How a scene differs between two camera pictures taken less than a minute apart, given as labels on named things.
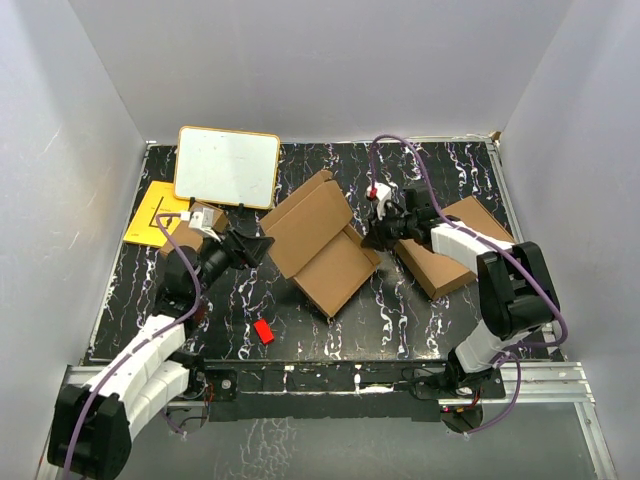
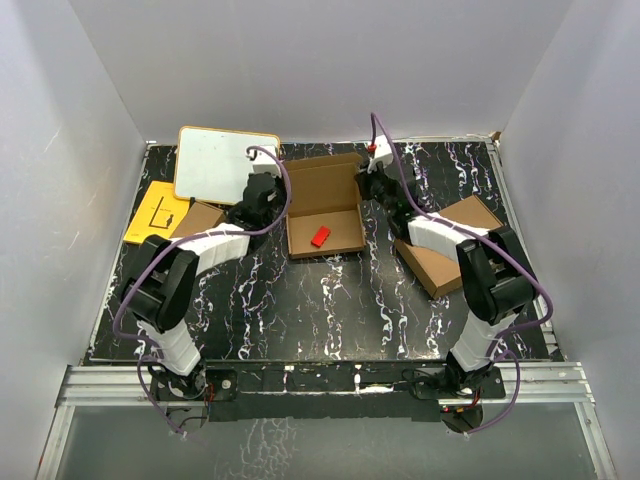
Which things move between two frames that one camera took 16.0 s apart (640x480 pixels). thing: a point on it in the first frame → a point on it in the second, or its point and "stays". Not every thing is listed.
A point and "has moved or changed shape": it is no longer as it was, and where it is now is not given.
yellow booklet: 160,198 stays
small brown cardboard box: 184,235 stays
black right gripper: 377,236 → 363,179
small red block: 264,331 → 319,238
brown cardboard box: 315,246 has moved or changed shape
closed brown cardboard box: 438,274 stays
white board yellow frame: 227,167 stays
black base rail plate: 337,389 stays
